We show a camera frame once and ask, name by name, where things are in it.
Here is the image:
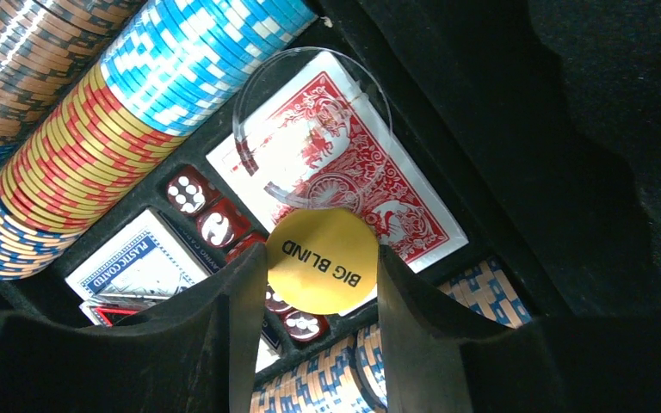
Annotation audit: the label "red dice in case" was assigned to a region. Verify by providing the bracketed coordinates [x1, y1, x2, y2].
[165, 165, 221, 216]

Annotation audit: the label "clear plastic disc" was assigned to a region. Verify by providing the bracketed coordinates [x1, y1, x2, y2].
[232, 47, 392, 213]

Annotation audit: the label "top poker chip row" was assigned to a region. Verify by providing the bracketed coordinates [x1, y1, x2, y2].
[0, 0, 143, 166]

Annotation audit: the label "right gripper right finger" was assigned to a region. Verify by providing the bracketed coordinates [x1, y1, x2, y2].
[378, 246, 661, 412]

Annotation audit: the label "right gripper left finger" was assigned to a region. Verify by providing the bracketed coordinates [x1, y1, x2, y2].
[0, 244, 268, 412]

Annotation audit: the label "poker chip row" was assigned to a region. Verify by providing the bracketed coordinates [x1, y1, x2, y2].
[0, 0, 143, 166]
[250, 257, 532, 412]
[0, 1, 315, 280]

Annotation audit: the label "black poker set case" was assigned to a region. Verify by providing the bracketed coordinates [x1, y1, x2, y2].
[3, 1, 661, 396]

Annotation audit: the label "red playing card deck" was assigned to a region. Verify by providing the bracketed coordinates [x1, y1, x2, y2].
[207, 47, 468, 271]

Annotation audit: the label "yellow big blind button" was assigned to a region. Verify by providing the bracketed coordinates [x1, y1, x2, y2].
[265, 208, 380, 315]

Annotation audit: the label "blue playing card deck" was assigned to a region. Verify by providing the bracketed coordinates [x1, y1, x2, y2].
[65, 207, 221, 299]

